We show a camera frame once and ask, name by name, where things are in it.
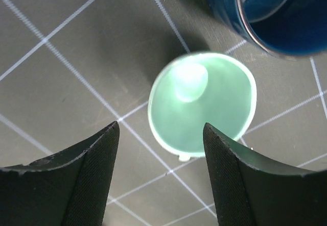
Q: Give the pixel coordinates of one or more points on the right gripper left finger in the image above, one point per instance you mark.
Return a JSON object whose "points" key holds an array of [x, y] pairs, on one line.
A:
{"points": [[69, 187]]}

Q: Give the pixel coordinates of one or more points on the mint green plastic cup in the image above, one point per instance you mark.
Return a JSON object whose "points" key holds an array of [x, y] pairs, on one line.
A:
{"points": [[195, 89]]}

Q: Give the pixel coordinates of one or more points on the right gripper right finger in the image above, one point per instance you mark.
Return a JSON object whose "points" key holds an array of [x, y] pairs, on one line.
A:
{"points": [[252, 189]]}

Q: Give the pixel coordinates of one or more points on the dark blue mug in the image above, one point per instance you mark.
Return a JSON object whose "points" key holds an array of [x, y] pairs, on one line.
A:
{"points": [[283, 28]]}

